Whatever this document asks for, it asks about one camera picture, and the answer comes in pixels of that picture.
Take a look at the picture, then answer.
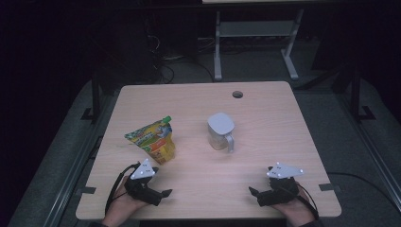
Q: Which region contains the clear jar with grey lid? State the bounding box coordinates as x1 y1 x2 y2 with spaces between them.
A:
207 112 235 154

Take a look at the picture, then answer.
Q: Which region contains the black metal stand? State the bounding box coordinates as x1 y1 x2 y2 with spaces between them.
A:
79 71 102 125
344 61 376 123

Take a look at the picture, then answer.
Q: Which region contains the bundle of floor cables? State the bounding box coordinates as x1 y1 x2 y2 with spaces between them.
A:
143 18 216 85

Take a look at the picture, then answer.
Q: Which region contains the black floor cable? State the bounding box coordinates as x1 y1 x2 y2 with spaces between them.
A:
327 171 401 211

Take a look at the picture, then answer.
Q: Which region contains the yellow snack pouch green cap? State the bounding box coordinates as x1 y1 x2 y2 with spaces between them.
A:
124 115 177 166

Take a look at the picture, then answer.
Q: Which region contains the person's right hand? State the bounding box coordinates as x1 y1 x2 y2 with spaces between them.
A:
272 183 316 227

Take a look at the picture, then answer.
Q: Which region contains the white metal desk frame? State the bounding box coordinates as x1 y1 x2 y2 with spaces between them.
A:
201 0 305 82

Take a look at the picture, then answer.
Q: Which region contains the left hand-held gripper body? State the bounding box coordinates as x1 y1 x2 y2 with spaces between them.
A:
124 158 165 207

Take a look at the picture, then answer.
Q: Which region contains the black tape strip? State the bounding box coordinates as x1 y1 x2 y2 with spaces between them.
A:
319 183 342 193
75 186 96 196

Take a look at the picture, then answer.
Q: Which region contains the person's left hand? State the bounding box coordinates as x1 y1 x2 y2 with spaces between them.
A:
102 176 149 227

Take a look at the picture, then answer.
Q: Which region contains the aluminium floor rail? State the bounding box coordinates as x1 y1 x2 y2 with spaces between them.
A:
44 91 121 227
334 91 401 209

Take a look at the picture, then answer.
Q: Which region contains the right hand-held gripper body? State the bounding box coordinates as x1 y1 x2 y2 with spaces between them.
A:
257 162 305 207

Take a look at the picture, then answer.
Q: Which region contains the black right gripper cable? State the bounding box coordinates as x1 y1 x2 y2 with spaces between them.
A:
295 182 320 220

